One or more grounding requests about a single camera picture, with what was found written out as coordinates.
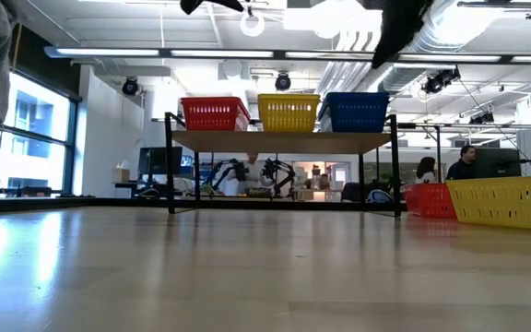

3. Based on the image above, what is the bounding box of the round black ceiling speaker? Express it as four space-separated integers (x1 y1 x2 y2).
121 77 139 97
274 72 292 92

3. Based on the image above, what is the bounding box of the person at monitor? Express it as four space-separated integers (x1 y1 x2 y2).
445 145 478 181

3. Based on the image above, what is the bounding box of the wooden shelf with black legs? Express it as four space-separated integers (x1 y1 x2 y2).
163 112 403 218

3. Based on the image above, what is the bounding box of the black background rig frame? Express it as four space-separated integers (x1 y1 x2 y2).
396 122 531 185

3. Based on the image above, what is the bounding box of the white and blue object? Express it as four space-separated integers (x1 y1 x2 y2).
367 187 394 204

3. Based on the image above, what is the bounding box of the black ceiling-mounted device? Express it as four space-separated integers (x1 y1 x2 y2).
420 65 462 95
468 110 496 125

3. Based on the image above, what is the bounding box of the black computer monitor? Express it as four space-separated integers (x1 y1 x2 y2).
474 147 523 180
137 146 183 176

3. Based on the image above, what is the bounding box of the yellow cable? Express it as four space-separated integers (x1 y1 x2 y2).
11 22 24 71

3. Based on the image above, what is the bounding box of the background person in white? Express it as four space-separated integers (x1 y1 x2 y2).
230 153 266 197

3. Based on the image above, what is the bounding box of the black office chair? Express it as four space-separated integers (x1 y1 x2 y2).
341 181 371 204

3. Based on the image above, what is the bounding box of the red slotted plastic basket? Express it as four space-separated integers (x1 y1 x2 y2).
180 96 248 103
181 101 252 132
402 182 458 219

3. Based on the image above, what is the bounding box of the white ring light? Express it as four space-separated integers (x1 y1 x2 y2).
239 11 266 38

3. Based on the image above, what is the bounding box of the black aluminium rig frame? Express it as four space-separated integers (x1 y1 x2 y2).
0 196 407 213

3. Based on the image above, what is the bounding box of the seated background person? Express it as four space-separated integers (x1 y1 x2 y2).
415 156 438 184

